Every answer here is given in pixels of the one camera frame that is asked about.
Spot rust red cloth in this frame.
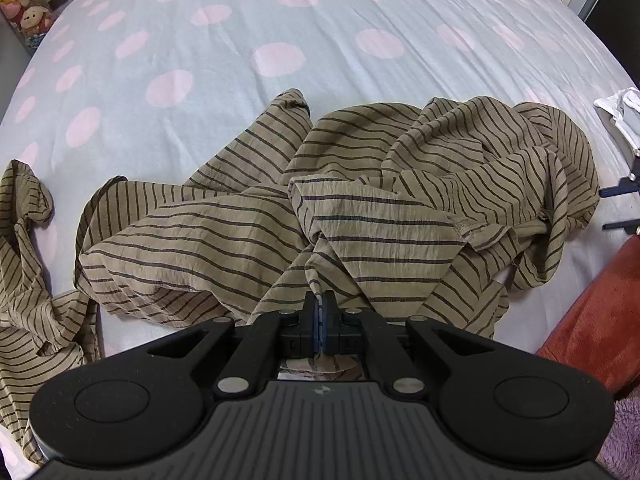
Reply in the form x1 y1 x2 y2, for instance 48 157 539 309
535 247 640 393

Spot tan striped shorts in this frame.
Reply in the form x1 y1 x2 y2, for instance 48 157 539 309
0 159 103 466

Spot purple fuzzy garment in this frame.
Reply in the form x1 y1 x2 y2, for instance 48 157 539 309
597 395 640 480

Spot pile of plush toys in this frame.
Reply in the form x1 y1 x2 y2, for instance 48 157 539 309
0 0 56 53

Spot tan striped button shirt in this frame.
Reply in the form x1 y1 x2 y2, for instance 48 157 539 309
75 89 601 376

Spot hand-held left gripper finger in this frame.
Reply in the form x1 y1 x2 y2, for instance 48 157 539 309
320 290 493 401
147 290 321 401

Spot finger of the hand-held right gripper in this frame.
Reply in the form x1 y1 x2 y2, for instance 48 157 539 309
601 220 640 236
597 157 640 200

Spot pile of white clothes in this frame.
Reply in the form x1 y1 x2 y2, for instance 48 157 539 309
593 87 640 148

